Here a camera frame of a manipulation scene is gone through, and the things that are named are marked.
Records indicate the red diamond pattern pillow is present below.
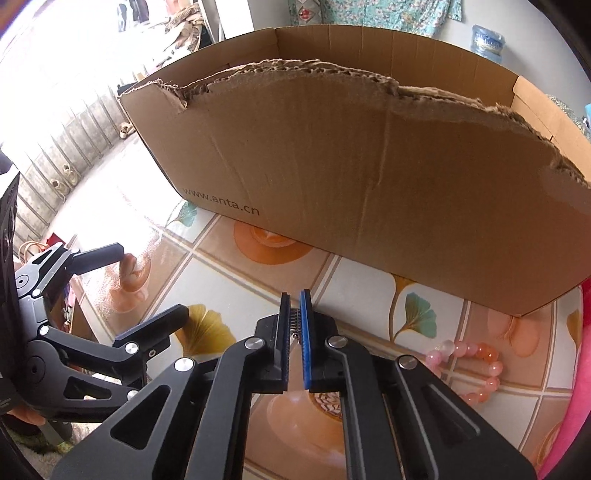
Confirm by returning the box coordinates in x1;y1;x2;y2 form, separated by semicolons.
288;0;324;26

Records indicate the green lace-trimmed pillow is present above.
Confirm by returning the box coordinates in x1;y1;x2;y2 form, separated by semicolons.
545;95;587;127

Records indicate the teal floral hanging cloth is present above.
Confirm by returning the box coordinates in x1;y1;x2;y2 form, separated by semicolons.
286;0;462;38

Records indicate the person's left hand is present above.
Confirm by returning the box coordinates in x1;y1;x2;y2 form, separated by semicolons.
9;407;48;428

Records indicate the pink bead bracelet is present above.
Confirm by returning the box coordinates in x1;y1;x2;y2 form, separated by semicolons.
425;340;504;407

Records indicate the brown patterned cloth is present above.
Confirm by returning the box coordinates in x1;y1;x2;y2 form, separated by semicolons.
164;4;206;54

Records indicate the tile pattern tablecloth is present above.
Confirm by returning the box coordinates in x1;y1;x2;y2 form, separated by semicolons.
69;171;587;480

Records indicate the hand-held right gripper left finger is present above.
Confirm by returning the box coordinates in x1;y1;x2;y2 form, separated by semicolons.
50;292;293;480

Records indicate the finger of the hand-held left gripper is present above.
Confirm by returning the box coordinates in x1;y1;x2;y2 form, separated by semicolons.
31;305;190;394
14;244;126;301

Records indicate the metal balcony railing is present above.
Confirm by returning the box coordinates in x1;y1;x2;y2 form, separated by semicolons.
14;88;134;241

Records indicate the brown cardboard box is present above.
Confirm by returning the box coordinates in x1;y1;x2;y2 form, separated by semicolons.
117;24;591;318

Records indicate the pink printed blanket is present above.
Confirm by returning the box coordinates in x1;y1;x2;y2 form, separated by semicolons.
538;281;591;480

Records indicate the dark hanging jacket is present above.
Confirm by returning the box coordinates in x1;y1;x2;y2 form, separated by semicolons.
117;0;148;33

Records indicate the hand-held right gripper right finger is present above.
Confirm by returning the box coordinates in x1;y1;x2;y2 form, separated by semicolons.
299;289;539;480

